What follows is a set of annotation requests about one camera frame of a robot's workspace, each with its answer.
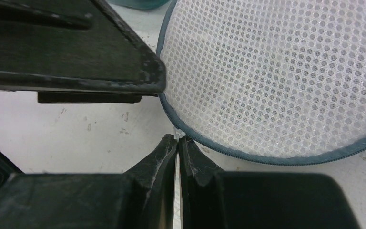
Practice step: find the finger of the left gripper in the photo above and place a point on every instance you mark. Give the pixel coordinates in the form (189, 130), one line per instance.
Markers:
(74, 45)
(74, 97)

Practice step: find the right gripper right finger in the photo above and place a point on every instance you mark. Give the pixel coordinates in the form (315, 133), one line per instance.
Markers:
(213, 198)

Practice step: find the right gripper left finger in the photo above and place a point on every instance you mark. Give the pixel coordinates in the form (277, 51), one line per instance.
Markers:
(140, 198)

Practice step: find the teal plastic bin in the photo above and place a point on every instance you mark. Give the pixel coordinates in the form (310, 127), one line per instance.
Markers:
(139, 4)

